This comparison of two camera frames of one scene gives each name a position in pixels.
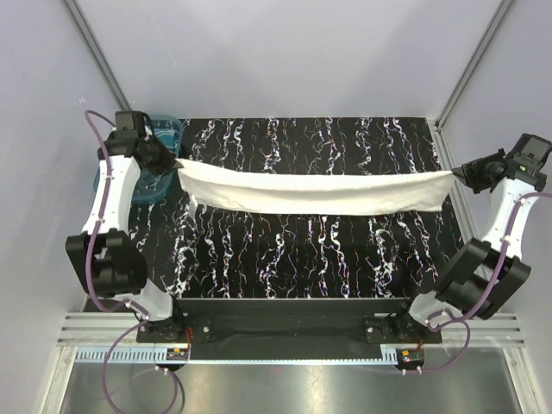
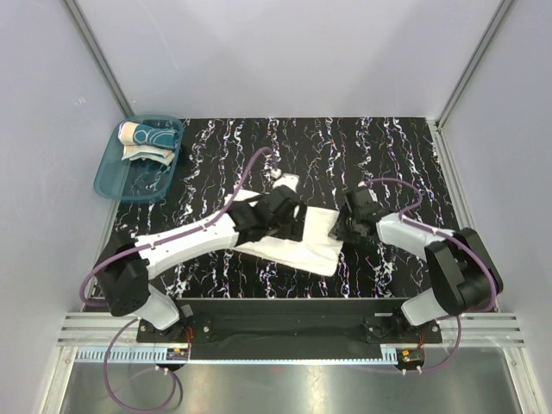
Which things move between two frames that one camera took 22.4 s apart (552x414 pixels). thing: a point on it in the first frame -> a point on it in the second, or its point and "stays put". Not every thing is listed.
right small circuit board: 412,355 stays put
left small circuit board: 177,354 stays put
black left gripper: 168,160 -> 294,229
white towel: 273,190 -> 319,251
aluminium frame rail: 110,329 stays put
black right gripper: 468,172 -> 339,230
